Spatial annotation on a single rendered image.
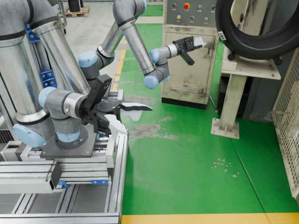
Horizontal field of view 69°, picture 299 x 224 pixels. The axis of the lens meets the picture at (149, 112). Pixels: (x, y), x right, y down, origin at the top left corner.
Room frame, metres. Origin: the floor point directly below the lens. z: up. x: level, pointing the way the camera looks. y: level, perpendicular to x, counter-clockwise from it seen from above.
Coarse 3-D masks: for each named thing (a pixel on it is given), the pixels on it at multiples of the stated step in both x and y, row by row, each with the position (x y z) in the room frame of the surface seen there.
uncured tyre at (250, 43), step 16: (224, 0) 1.37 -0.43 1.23; (224, 16) 1.36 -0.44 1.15; (224, 32) 1.36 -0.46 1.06; (240, 32) 1.59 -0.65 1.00; (272, 32) 1.54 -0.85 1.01; (288, 32) 1.48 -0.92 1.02; (240, 48) 1.32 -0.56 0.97; (256, 48) 1.29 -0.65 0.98; (272, 48) 1.27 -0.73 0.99; (288, 48) 1.25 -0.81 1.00
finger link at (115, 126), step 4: (108, 116) 0.46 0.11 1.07; (112, 116) 0.46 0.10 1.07; (112, 120) 0.44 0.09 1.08; (116, 120) 0.44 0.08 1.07; (112, 124) 0.43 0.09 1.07; (116, 124) 0.42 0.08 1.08; (120, 124) 0.43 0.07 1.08; (112, 128) 0.42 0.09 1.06; (116, 128) 0.42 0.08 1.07; (120, 128) 0.41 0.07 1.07; (124, 128) 0.41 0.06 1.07; (112, 132) 0.44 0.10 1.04; (116, 132) 0.42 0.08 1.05; (120, 132) 0.41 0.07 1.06; (124, 132) 0.41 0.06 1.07; (112, 136) 0.44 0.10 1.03; (116, 136) 0.42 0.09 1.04
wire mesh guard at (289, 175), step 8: (296, 48) 1.58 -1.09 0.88; (296, 64) 1.48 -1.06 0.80; (288, 72) 1.58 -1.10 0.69; (296, 72) 1.42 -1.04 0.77; (288, 80) 1.51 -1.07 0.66; (296, 80) 1.36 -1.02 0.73; (280, 88) 1.59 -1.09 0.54; (288, 88) 1.45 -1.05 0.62; (280, 104) 1.48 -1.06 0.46; (272, 112) 1.57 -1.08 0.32; (280, 112) 1.41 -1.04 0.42; (288, 120) 1.22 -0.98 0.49; (288, 128) 1.16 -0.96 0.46; (280, 136) 1.25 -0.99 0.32; (296, 136) 1.02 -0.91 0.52; (280, 144) 1.16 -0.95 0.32; (296, 144) 0.98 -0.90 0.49; (288, 152) 1.02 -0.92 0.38; (296, 152) 0.93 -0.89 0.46; (288, 168) 0.94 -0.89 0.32; (288, 176) 0.87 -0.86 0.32; (296, 192) 0.74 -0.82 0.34
